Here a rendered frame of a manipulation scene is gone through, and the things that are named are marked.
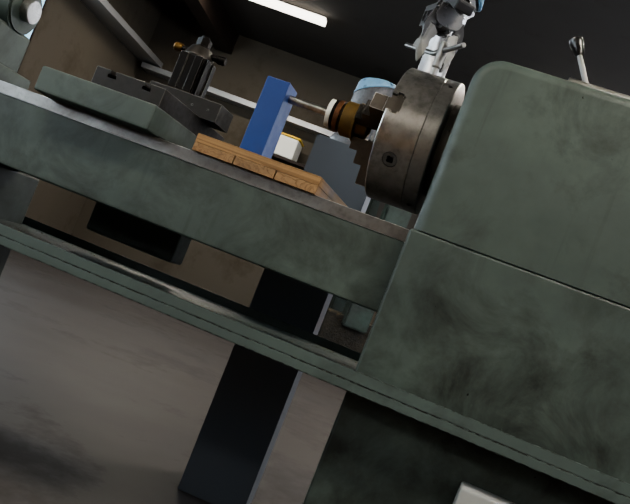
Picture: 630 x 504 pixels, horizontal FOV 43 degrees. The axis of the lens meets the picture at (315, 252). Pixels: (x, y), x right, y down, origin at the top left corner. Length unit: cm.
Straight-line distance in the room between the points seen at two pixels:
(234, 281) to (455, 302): 769
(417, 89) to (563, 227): 44
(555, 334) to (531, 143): 38
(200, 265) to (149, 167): 749
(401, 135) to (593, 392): 65
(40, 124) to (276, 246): 64
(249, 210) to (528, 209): 59
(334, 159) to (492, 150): 78
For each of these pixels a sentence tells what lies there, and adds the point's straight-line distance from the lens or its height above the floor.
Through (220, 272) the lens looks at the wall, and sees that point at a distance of 926.
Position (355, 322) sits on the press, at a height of 49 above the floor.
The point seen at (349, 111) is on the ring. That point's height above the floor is 109.
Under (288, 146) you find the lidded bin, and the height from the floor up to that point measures 200.
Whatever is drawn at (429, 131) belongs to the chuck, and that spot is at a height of 108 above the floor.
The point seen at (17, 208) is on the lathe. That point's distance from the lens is 240.
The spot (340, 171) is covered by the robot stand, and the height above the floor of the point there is 102.
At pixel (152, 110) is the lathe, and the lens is 181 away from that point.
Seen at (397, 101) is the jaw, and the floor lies 112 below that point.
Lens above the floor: 68
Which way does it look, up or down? 2 degrees up
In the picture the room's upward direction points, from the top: 21 degrees clockwise
